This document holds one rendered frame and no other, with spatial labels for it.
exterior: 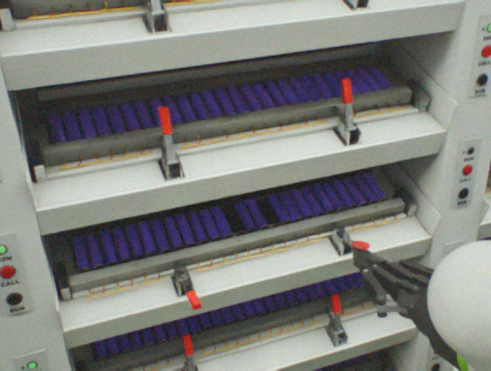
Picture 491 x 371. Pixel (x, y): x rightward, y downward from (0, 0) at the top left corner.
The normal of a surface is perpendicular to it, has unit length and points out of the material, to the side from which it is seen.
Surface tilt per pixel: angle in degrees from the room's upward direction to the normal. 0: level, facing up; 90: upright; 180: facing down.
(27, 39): 17
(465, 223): 90
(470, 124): 90
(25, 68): 107
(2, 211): 90
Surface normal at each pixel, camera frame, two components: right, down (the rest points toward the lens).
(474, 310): -0.73, 0.00
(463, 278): -0.68, -0.45
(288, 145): 0.07, -0.71
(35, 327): 0.36, 0.44
